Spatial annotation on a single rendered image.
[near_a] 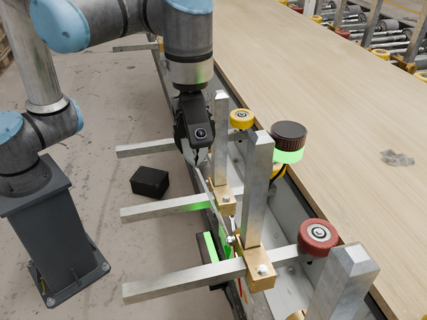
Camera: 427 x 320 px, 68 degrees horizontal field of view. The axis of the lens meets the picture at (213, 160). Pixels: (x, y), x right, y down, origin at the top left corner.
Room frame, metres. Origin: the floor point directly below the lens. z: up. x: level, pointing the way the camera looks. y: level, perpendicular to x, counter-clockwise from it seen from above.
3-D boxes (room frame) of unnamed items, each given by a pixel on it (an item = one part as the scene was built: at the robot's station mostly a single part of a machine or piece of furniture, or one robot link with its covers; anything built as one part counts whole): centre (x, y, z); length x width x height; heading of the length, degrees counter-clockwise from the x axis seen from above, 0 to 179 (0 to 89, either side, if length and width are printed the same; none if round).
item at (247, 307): (0.45, -0.05, 0.75); 0.26 x 0.01 x 0.10; 15
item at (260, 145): (0.43, -0.08, 0.91); 0.03 x 0.03 x 0.48; 15
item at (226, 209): (0.65, -0.02, 0.80); 0.13 x 0.06 x 0.05; 15
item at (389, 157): (0.67, -0.50, 0.91); 0.09 x 0.07 x 0.02; 58
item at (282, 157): (0.44, -0.12, 1.11); 0.06 x 0.06 x 0.02
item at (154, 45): (1.83, 0.35, 0.82); 0.43 x 0.03 x 0.04; 105
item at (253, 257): (0.41, -0.09, 0.85); 0.13 x 0.06 x 0.05; 15
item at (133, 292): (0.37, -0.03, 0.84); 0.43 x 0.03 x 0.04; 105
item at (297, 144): (0.44, -0.12, 1.14); 0.06 x 0.06 x 0.02
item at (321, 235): (0.43, -0.22, 0.85); 0.08 x 0.08 x 0.11
